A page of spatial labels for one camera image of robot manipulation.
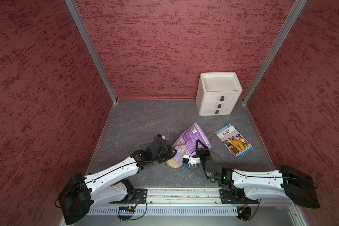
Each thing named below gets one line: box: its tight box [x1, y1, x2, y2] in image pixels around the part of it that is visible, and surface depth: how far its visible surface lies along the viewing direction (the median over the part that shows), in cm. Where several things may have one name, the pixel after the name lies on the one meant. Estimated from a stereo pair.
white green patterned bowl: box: [165, 156, 184, 170], surface depth 83 cm
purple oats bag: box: [172, 121, 212, 166], surface depth 77 cm
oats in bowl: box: [166, 157, 181, 169], surface depth 83 cm
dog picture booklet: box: [214, 123, 254, 160], surface depth 97 cm
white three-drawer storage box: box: [195, 71, 243, 116], surface depth 101 cm
